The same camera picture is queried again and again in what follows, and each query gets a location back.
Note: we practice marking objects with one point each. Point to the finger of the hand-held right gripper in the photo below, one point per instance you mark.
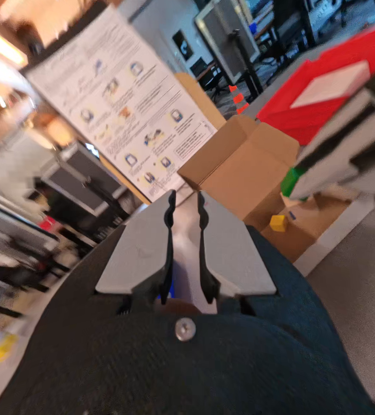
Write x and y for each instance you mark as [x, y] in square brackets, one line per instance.
[343, 120]
[323, 175]

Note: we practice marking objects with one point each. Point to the white cardboard mailer box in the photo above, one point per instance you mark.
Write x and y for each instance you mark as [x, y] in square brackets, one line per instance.
[249, 168]
[330, 87]

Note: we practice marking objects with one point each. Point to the black phone sign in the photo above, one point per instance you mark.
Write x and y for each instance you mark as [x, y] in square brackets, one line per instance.
[182, 45]

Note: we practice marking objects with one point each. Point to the printed instruction poster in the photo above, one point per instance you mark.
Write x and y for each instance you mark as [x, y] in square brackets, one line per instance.
[126, 113]

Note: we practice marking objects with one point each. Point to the instruction sheet on wooden stand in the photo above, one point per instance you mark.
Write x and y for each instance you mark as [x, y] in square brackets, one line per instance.
[203, 100]

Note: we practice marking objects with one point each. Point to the red plastic bin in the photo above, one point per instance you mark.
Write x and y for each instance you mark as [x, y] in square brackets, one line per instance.
[288, 123]

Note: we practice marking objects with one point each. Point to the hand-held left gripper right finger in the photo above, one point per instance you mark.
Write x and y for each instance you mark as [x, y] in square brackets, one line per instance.
[236, 256]

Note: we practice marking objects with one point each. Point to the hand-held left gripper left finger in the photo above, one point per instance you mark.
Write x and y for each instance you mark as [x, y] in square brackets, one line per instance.
[132, 256]

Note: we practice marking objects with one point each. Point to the green cube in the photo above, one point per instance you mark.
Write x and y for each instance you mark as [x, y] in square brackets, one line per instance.
[291, 183]

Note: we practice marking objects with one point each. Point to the orange striped cone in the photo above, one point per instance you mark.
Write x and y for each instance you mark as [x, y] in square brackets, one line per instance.
[239, 99]

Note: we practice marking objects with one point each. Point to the yellow cube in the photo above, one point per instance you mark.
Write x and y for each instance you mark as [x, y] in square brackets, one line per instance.
[278, 223]

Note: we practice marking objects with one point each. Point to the large display on stand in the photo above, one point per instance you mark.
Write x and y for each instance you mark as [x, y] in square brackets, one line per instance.
[226, 39]

